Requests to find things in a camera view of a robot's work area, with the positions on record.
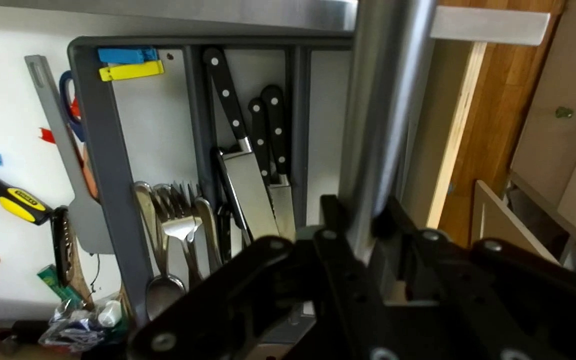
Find small green tube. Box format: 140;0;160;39
36;263;72;305

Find black slotted spatula steel handle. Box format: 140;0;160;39
337;0;438;269

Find steel spoon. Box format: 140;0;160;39
132;180;189;317

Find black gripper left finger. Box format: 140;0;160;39
126;195;384;360

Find large black handled chef knife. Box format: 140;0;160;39
200;46;283;244

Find black handled small tool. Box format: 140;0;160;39
49;204;96;309

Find red blue handled scissors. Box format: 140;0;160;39
39;68;102;204

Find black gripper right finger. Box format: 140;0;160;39
374;196;576;360

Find grey cutlery tray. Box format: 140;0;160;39
67;34;358;331

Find crumpled clear plastic wrapper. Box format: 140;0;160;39
36;299;132;355

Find yellow plastic clip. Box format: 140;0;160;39
96;60;169;84

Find small black handled knife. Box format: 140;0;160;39
247;97;275;183
261;83;300;244

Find wooden kitchen island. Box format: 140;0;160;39
427;0;576;269

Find grey metal scraper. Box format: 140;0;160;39
23;53;116;257

